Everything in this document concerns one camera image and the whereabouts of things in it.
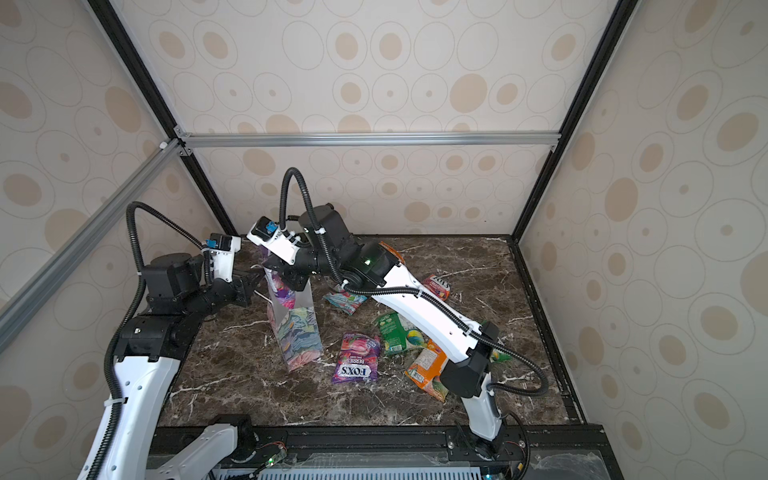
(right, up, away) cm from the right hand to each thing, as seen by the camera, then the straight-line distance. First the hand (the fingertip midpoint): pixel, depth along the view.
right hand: (267, 261), depth 61 cm
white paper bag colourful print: (+2, -14, +12) cm, 19 cm away
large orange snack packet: (+36, -29, +23) cm, 52 cm away
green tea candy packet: (+28, -22, +29) cm, 46 cm away
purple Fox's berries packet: (+1, -8, +7) cm, 11 cm away
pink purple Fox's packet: (+16, -28, +24) cm, 40 cm away
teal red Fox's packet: (+12, -13, +37) cm, 41 cm away
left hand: (-2, -1, +5) cm, 5 cm away
